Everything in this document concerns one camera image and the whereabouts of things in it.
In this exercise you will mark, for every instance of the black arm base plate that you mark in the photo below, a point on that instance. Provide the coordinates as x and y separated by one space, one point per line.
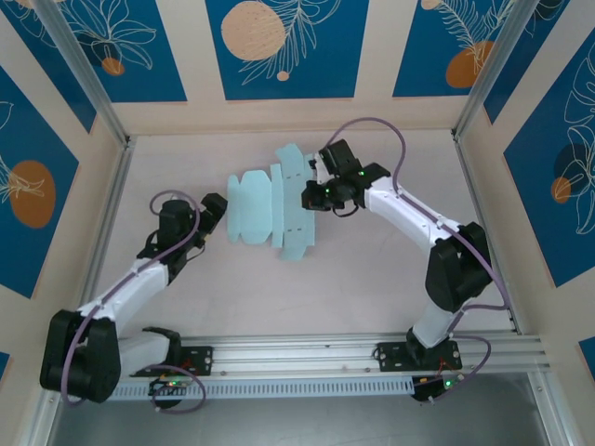
388 358
200 360

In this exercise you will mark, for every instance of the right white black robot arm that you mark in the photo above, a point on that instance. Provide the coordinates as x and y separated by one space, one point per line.
409 209

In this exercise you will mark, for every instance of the aluminium table edge rail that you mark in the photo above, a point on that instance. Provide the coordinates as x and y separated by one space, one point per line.
483 223
114 195

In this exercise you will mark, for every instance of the aluminium profile beam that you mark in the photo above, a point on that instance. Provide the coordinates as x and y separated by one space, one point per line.
297 358

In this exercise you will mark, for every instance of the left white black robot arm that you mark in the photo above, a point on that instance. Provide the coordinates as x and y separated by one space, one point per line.
139 283

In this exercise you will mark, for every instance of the blue floral wall panel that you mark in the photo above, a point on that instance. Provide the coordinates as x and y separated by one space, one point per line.
42 153
432 56
51 60
325 69
548 42
548 186
139 56

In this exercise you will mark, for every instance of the aluminium frame strut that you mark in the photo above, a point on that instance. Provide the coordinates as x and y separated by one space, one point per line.
548 409
39 418

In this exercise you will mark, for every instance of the aluminium frame post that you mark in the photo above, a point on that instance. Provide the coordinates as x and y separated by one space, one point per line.
493 65
88 79

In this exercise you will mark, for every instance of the light teal paper box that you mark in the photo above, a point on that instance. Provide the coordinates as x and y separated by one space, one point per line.
251 209

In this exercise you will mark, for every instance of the black controller board green light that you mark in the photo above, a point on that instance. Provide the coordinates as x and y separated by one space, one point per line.
169 385
427 390

